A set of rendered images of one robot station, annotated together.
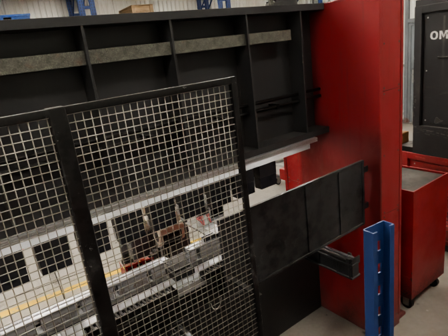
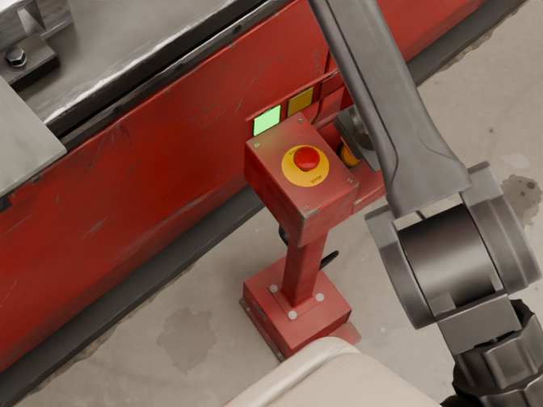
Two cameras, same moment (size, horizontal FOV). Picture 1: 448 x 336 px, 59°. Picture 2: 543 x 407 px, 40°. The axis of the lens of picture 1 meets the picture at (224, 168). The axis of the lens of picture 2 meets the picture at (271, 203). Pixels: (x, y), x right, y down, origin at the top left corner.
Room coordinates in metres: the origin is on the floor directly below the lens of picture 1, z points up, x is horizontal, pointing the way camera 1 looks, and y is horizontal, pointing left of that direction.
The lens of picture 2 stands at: (2.96, 0.47, 1.77)
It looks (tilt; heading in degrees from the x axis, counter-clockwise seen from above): 63 degrees down; 168
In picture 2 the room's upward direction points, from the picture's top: 5 degrees clockwise
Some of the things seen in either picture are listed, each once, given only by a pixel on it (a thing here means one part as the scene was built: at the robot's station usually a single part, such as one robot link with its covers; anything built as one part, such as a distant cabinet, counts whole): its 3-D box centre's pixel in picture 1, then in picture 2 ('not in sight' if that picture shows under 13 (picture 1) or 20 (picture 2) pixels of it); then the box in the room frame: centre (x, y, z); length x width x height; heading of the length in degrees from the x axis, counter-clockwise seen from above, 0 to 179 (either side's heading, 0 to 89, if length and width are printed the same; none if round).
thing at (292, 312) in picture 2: not in sight; (296, 292); (2.39, 0.66, 0.13); 0.10 x 0.10 x 0.01; 27
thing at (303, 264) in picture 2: not in sight; (305, 247); (2.39, 0.66, 0.39); 0.05 x 0.05 x 0.54; 27
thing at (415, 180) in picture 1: (399, 233); not in sight; (2.88, -1.35, 0.50); 0.50 x 0.50 x 1.00; 35
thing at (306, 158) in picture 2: not in sight; (305, 161); (2.42, 0.63, 0.79); 0.04 x 0.04 x 0.04
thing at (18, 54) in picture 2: not in sight; (14, 56); (2.27, 0.23, 0.91); 0.03 x 0.03 x 0.02
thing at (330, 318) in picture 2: not in sight; (301, 312); (2.41, 0.68, 0.06); 0.25 x 0.20 x 0.12; 27
